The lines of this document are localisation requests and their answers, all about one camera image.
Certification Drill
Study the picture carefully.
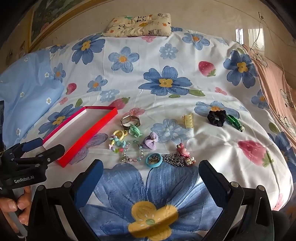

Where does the person's left hand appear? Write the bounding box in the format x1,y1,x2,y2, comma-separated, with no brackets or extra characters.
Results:
0,186,32,232

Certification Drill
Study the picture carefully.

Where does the yellow hair tie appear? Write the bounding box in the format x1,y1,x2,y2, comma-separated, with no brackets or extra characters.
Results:
112,130,128,140

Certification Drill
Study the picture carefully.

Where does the light blue flower pillow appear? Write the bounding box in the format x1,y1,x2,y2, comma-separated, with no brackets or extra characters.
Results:
0,50,64,146

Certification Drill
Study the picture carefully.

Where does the purple bow hair tie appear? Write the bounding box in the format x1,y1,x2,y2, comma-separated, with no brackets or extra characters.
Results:
143,131,159,149

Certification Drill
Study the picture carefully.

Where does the black scrunchie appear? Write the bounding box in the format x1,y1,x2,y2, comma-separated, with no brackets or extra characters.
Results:
207,110,227,127

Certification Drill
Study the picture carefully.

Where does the yellow claw hair clip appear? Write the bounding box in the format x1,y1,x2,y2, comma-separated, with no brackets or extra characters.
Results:
181,113,195,128

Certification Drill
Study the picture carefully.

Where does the white blue floral blanket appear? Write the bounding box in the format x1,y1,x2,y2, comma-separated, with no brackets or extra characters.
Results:
14,27,296,241

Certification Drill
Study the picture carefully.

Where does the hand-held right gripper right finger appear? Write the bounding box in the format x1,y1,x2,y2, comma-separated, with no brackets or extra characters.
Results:
198,160,274,241

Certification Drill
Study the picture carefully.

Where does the pink heart hair clip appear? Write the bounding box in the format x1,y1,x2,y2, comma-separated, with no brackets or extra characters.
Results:
176,144,196,167

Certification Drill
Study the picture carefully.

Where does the panda print pillow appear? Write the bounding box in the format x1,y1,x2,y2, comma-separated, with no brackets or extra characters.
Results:
102,13,172,37

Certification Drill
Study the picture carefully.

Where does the pink printed blanket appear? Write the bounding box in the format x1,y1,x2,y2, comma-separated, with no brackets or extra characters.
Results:
242,44,296,139

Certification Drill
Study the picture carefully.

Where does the green bow hair clip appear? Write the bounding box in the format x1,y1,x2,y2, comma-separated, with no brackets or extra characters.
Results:
128,124,142,138

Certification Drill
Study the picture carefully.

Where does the silver chain necklace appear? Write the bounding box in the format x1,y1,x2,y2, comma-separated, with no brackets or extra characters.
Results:
162,154,185,167

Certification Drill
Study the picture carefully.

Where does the crystal bead bracelet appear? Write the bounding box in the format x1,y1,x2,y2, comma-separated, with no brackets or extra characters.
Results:
120,140,145,164

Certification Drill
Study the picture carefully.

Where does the red shallow box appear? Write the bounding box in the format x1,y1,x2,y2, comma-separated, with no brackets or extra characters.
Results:
42,106,119,168

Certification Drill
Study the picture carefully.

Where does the green pea pod hair clip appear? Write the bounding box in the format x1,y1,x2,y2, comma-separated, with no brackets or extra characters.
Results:
225,114,246,132

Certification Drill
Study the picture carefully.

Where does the blue ring hair tie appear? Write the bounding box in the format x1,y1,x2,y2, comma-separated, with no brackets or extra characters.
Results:
146,153,163,168

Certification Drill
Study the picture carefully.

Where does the gold mesh band watch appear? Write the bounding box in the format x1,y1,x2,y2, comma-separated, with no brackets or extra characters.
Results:
121,114,141,128

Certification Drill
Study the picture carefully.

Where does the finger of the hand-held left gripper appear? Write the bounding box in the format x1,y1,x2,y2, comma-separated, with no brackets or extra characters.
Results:
13,144,66,168
5,138,45,158

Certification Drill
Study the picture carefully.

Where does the colourful beaded bracelet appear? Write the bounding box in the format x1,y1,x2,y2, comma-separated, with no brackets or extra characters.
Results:
109,136,130,153

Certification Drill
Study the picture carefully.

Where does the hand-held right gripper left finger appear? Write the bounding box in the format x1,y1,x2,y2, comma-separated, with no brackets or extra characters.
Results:
27,159,104,241

